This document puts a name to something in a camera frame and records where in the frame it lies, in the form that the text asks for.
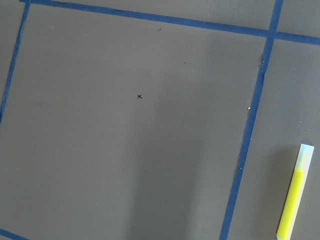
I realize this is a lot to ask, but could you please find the yellow highlighter pen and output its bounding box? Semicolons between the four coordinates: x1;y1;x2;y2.
276;144;315;240

